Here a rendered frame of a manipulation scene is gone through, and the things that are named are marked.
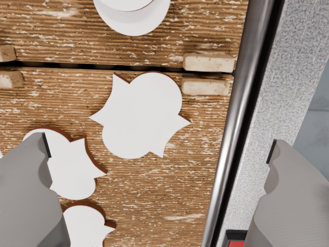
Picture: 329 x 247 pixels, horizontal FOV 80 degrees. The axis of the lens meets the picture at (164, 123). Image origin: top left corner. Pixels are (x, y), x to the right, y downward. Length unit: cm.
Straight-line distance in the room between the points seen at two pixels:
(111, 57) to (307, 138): 159
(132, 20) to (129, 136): 15
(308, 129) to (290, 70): 136
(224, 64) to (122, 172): 23
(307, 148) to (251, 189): 137
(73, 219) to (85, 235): 5
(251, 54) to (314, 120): 140
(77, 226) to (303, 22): 49
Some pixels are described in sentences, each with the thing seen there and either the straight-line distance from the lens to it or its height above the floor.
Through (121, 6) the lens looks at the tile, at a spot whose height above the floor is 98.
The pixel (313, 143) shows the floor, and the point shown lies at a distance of 178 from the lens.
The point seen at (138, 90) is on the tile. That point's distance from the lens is 26.
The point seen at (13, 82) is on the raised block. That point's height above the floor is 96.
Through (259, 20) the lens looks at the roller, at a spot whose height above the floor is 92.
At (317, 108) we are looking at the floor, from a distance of 165.
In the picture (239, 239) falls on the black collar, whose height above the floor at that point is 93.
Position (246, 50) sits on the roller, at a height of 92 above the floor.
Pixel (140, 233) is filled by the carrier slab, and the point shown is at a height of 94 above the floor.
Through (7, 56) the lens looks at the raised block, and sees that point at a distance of 31.
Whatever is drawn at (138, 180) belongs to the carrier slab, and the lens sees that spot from 36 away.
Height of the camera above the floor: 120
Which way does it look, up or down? 63 degrees down
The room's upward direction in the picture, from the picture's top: 179 degrees clockwise
